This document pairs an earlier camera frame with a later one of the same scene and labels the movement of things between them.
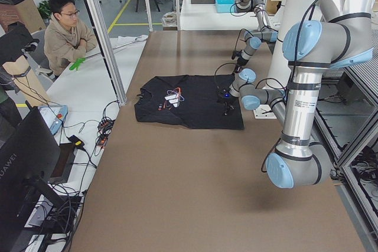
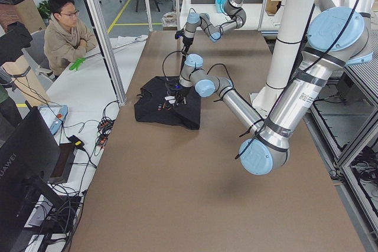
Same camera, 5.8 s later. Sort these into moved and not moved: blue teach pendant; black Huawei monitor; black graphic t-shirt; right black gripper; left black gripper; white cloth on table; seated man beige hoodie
Moved: left black gripper; black graphic t-shirt; right black gripper
Not moved: black Huawei monitor; seated man beige hoodie; white cloth on table; blue teach pendant
